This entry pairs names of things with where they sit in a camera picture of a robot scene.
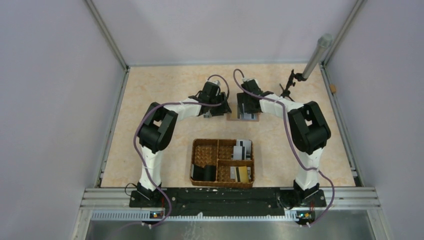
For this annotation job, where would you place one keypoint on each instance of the grey metal pole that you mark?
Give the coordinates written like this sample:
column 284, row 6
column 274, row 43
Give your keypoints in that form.
column 323, row 43

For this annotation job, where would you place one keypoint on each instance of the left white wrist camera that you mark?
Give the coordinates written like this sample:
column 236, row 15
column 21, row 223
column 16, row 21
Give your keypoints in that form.
column 216, row 83

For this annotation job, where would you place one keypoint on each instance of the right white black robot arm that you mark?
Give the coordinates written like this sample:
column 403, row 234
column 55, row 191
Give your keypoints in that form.
column 306, row 129

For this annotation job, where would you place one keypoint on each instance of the grey card in basket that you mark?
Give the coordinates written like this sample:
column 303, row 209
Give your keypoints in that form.
column 239, row 153

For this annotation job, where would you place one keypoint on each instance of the black box in basket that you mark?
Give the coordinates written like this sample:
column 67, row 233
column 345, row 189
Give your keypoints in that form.
column 203, row 174

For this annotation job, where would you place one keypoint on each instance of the brown woven divided basket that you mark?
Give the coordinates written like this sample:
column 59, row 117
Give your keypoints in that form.
column 219, row 152

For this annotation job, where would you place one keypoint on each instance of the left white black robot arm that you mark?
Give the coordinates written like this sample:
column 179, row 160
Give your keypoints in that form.
column 155, row 132

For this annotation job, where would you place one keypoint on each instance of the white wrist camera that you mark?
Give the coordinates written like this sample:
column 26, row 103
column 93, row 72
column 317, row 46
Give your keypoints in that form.
column 248, row 80
column 216, row 83

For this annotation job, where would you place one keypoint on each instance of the small brown wall object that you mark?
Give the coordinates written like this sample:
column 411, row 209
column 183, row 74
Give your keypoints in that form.
column 332, row 88

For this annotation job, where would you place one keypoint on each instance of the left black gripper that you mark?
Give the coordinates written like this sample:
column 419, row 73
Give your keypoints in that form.
column 222, row 109

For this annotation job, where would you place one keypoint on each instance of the silver striped card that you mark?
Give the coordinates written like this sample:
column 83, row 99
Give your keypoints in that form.
column 244, row 116

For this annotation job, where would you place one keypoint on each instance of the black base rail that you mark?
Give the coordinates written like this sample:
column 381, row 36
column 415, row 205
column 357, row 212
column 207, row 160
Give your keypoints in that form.
column 227, row 202

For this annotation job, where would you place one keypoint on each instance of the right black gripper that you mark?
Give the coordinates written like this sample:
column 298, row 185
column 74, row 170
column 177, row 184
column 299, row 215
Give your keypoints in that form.
column 241, row 99

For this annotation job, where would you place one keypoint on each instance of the brown leather card holder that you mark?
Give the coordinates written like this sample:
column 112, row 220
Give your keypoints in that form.
column 234, row 115

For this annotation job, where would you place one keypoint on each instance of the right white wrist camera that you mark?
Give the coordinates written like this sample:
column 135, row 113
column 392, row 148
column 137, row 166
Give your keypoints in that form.
column 248, row 80

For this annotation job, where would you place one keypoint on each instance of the black mini tripod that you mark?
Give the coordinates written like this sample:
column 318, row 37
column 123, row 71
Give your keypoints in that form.
column 291, row 83

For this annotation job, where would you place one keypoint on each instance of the grey toy brick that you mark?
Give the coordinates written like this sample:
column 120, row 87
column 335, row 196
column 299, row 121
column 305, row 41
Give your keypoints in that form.
column 207, row 115

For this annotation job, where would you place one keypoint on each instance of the grey striped card beside gold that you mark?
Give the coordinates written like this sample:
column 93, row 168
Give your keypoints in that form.
column 233, row 174

